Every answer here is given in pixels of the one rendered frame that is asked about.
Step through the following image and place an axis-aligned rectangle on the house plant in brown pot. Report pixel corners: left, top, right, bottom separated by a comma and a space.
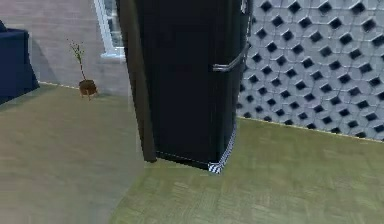
67, 38, 99, 101

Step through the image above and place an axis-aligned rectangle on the dark blue sofa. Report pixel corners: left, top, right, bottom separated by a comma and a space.
0, 19, 41, 106

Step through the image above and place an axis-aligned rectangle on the white framed window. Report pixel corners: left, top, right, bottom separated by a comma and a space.
93, 0, 126, 60

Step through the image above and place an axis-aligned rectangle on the black fridge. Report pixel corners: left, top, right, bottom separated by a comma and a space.
115, 0, 254, 175

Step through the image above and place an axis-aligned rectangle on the silver fridge handle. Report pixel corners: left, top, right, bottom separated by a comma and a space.
212, 43, 252, 73

